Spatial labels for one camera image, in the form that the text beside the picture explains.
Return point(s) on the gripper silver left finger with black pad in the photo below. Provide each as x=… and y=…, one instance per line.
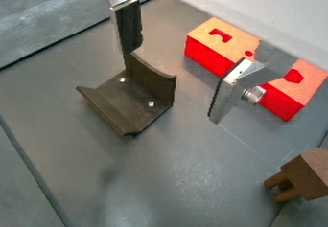
x=124, y=13

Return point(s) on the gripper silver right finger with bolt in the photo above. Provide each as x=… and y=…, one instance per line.
x=240, y=82

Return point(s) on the red shape sorting board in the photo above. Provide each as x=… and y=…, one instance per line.
x=215, y=45

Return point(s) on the black curved cradle bracket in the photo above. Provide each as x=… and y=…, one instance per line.
x=134, y=98

